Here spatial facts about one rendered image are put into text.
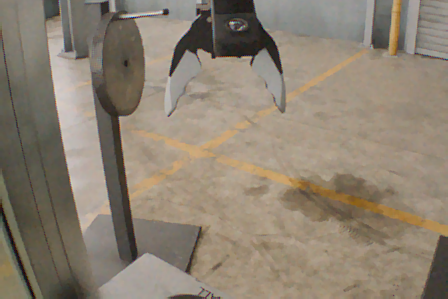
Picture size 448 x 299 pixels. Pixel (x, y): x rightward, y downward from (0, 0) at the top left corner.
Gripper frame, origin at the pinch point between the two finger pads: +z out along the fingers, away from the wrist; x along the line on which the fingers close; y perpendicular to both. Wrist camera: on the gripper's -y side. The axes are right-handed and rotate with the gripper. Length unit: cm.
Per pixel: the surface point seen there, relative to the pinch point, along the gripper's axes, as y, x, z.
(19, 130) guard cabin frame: -28.1, 13.5, -11.4
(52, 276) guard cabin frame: -28.6, 13.7, -1.2
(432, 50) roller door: 423, -317, 82
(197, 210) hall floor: 108, 5, 91
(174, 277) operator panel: -26.2, 5.9, 1.3
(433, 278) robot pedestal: -16.0, -25.5, 16.3
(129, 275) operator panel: -25.9, 9.2, 1.3
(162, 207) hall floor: 111, 21, 91
